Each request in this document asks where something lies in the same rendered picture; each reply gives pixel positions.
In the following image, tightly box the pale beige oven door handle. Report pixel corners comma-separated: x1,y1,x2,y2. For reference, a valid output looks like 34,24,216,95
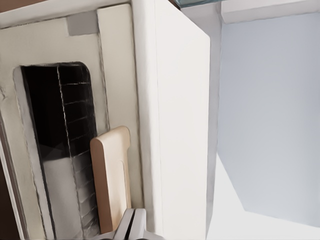
89,125,133,234

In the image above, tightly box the white oven door with window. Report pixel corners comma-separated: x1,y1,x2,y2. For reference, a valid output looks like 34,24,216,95
0,14,113,240

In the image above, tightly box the white oven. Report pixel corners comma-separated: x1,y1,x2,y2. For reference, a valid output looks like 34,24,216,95
0,0,219,240

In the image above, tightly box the pale blue-green tray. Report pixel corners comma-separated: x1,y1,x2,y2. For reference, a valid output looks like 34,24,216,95
173,0,222,8

